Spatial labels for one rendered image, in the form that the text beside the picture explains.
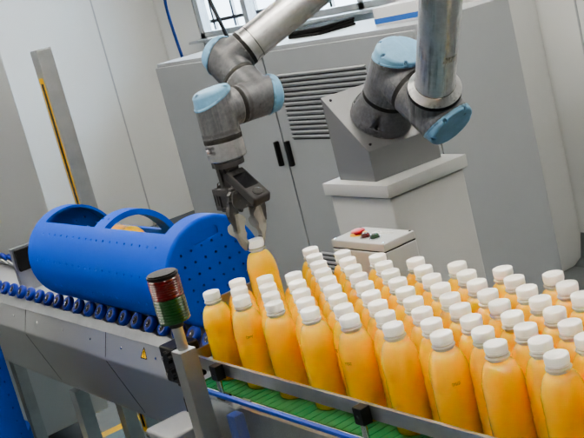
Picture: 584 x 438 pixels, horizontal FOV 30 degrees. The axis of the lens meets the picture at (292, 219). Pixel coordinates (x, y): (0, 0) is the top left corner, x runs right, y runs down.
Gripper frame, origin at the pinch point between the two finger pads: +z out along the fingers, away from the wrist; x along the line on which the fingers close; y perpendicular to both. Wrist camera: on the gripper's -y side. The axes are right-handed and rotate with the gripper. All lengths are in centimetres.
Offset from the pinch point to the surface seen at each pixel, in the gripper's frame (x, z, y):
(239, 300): 16.1, 6.7, -14.2
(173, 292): 38.1, -5.3, -29.7
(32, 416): -2, 91, 213
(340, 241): -22.0, 7.5, -2.2
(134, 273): 16.1, 4.8, 34.3
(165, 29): -286, -37, 527
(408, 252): -28.6, 11.7, -18.5
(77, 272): 17, 7, 69
